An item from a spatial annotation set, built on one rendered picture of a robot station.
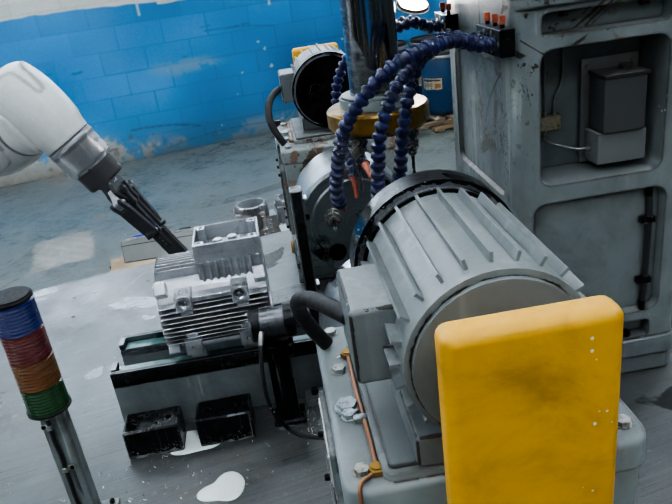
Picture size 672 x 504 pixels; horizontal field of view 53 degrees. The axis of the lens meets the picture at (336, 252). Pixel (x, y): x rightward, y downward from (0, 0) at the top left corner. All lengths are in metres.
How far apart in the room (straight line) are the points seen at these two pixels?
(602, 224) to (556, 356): 0.76
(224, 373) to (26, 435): 0.42
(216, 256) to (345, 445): 0.63
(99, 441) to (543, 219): 0.91
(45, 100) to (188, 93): 5.42
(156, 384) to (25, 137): 0.50
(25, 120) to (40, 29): 5.32
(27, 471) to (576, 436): 1.08
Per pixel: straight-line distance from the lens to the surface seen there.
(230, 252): 1.23
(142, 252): 1.52
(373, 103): 1.15
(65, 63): 6.59
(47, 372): 1.06
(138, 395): 1.36
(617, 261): 1.28
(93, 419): 1.47
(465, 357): 0.47
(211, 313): 1.24
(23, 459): 1.45
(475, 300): 0.53
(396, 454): 0.64
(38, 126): 1.26
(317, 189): 1.46
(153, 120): 6.67
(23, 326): 1.02
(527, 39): 1.08
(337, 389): 0.75
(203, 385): 1.34
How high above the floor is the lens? 1.59
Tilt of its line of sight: 24 degrees down
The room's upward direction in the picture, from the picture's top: 8 degrees counter-clockwise
